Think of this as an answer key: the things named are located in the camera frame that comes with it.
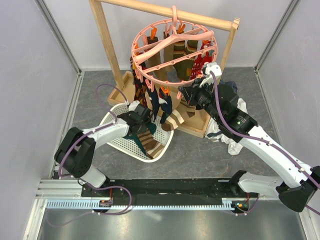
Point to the olive striped hanging sock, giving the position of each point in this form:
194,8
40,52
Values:
181,49

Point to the pink round clip hanger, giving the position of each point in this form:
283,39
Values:
168,31

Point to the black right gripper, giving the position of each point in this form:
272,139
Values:
190,91

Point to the beige ribbed hanging sock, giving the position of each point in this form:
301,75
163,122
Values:
161,57

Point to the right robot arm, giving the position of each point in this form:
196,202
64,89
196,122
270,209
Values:
295,183

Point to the white perforated plastic basket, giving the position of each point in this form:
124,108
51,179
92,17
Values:
129,147

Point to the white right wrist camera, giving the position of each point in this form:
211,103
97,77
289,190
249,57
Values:
211,72

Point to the grey cable duct strip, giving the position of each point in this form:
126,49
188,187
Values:
89,204

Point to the brown striped sock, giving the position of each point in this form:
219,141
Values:
179,115
152,147

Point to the blue grey sock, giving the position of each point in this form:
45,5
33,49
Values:
232,84

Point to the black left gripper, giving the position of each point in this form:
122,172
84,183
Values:
143,124

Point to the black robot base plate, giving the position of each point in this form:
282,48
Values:
181,190

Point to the white cloth pile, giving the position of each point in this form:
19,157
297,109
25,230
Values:
214,134

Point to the green christmas sock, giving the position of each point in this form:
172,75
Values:
135,139

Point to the navy blue sock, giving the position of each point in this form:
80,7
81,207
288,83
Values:
166,105
154,98

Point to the black red argyle sock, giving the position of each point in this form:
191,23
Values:
140,87

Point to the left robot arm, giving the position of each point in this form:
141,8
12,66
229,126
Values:
76,151

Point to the red christmas hanging sock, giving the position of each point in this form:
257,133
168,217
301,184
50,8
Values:
201,60

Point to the wooden drying rack frame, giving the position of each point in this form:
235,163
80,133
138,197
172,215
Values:
196,125

